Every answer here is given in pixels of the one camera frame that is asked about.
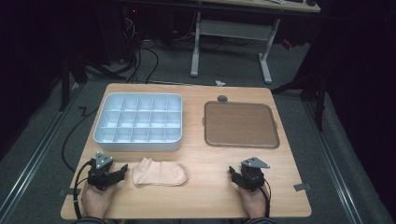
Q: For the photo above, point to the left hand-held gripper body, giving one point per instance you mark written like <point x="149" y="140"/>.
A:
<point x="101" y="175"/>

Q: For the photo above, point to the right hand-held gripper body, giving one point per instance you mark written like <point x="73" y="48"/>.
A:
<point x="252" y="175"/>

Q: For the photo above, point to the beige sock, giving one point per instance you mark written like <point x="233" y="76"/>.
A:
<point x="160" y="173"/>

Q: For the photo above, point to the person's left hand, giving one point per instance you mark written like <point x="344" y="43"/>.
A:
<point x="97" y="200"/>

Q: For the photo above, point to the person's right hand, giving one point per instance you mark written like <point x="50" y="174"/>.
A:
<point x="254" y="202"/>

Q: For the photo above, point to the white divided storage box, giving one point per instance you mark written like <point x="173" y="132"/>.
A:
<point x="107" y="145"/>

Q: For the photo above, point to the brown tray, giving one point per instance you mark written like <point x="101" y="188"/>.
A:
<point x="239" y="124"/>

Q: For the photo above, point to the grey round table grommet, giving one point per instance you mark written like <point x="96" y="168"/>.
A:
<point x="222" y="99"/>

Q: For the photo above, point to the white crumpled paper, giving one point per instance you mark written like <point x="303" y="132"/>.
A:
<point x="220" y="83"/>

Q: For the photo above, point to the black metal stand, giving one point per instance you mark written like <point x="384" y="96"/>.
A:
<point x="320" y="99"/>

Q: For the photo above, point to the white-legged wooden desk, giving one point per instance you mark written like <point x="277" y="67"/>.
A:
<point x="236" y="29"/>

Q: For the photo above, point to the metal floor rail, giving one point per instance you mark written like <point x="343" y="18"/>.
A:
<point x="336" y="168"/>
<point x="34" y="158"/>

